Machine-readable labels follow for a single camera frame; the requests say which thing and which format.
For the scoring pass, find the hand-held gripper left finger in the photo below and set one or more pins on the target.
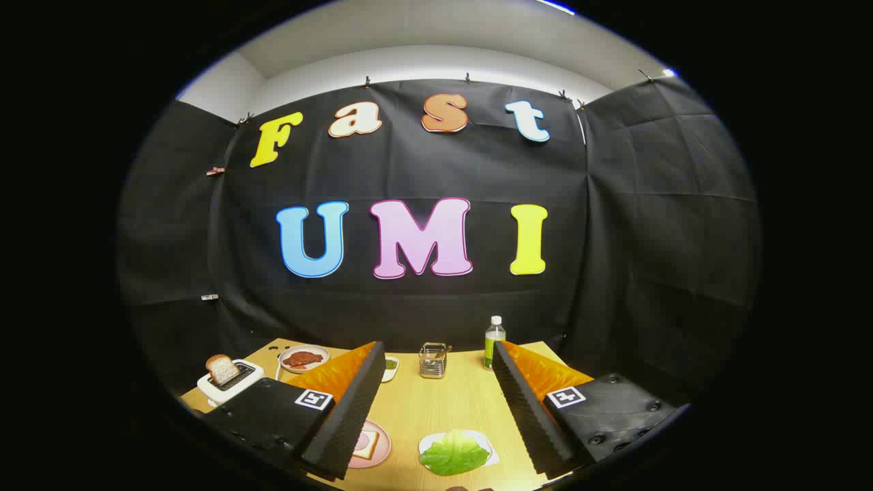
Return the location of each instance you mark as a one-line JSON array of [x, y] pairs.
[[354, 416]]

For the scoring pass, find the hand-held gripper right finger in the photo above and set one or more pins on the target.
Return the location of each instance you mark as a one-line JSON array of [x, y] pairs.
[[525, 409]]

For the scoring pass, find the green lettuce leaf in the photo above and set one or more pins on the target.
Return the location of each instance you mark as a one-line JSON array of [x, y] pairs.
[[453, 455]]

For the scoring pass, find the toasted bread slice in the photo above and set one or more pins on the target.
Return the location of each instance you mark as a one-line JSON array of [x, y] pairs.
[[222, 369]]

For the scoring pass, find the pink ham slice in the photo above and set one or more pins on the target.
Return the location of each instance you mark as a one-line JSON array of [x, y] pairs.
[[359, 442]]

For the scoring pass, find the white bread slice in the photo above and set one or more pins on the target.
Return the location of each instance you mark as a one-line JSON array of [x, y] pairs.
[[372, 447]]

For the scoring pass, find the pink round plate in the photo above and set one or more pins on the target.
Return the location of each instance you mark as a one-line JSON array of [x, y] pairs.
[[382, 447]]

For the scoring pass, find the white square plate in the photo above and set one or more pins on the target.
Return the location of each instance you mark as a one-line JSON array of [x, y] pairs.
[[492, 453]]

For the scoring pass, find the divided white dish of beans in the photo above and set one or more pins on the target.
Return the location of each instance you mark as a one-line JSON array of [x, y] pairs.
[[390, 368]]

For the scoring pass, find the green label plastic bottle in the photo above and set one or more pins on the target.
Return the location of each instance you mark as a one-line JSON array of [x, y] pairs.
[[493, 348]]

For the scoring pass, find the white round plate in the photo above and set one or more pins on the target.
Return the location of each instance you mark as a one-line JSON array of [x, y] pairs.
[[320, 352]]

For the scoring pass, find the brown steak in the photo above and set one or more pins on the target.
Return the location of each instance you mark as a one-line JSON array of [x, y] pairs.
[[303, 359]]

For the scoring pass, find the black backdrop cloth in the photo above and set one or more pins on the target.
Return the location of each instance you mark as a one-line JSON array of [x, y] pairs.
[[477, 307]]

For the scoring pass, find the white toaster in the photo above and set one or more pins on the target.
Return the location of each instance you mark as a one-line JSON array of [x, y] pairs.
[[235, 389]]

